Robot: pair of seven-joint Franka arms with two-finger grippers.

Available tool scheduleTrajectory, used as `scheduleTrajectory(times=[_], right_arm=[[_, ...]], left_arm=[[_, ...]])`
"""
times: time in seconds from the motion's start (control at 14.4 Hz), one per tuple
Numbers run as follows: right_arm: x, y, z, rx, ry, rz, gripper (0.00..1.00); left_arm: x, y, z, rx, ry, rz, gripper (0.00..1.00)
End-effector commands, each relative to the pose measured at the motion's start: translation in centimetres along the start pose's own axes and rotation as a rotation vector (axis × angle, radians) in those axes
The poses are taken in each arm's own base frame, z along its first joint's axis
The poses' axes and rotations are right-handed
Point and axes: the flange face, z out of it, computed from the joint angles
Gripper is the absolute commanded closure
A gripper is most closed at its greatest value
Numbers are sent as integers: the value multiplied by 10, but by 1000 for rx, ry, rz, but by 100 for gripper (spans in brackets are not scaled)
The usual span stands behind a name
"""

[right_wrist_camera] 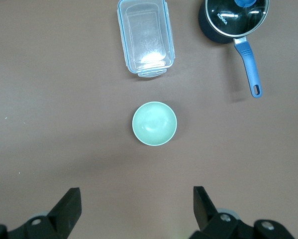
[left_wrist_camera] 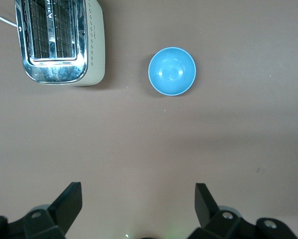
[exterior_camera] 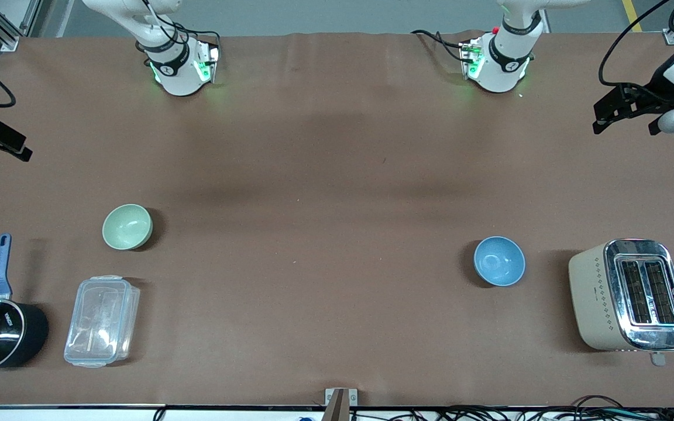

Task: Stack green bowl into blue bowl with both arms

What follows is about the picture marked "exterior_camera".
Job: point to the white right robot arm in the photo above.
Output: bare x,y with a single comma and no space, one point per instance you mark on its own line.
180,77

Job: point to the clear plastic food container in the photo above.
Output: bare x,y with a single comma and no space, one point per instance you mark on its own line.
102,321

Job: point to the blue bowl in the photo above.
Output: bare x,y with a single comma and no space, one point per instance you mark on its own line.
499,261

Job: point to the brown table cover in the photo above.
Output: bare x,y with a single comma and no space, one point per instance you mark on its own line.
337,158

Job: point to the metal bracket with brown post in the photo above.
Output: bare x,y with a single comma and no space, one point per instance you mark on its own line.
340,403

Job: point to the metal connector bracket green light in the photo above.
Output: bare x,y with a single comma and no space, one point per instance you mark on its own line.
207,61
471,58

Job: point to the beige and chrome toaster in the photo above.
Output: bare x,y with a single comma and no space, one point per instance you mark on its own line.
597,298

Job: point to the green bowl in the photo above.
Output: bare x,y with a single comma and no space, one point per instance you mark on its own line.
127,227

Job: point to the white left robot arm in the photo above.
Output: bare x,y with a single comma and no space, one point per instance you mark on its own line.
501,70

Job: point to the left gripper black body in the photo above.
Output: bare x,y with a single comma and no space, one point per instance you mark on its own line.
657,83

